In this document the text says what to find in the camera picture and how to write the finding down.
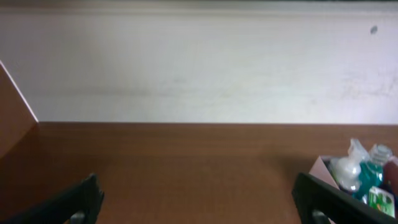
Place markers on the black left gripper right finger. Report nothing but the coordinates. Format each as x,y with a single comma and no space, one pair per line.
318,202

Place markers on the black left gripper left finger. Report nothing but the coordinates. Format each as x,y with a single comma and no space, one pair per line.
80,203

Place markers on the blue mouthwash bottle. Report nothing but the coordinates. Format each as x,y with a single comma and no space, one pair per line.
372,170

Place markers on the green white soap bar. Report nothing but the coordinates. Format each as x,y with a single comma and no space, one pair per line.
382,200

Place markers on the white cardboard box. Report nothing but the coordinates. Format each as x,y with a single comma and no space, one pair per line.
320,170

